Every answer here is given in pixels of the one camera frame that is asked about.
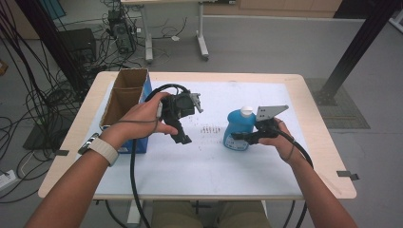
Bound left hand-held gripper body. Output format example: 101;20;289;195
160;89;204;121

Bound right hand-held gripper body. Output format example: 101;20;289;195
253;104;290;141

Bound blue bottle with white cap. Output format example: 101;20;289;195
222;104;258;152

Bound person's right hand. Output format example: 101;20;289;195
258;117;302;165

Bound person's left hand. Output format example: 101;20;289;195
99;91;179;151

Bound white table mat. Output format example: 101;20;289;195
76;80;307;199

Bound blue cardboard box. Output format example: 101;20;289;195
99;67;155;155

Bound white desk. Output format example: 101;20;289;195
120;0;237;63

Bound wristwatch with white band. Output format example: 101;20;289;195
77;132;120;168

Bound white table leg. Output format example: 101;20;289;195
258;199;270;222
126;199;144;225

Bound grey floor mat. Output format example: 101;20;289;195
305;78;371;130

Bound person's khaki trousers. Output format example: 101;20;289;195
151;199;270;228

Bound black computer tower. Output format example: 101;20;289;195
107;9;137;55

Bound dark floor plate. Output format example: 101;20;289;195
22;120;65;151

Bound white power strip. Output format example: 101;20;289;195
0;169;17;191

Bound thin grey wrist cord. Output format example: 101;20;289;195
115;101;164;134

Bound black metal stand post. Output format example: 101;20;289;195
313;0;403;106
13;0;89;93

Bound tangle of black cables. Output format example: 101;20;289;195
0;0;106;203

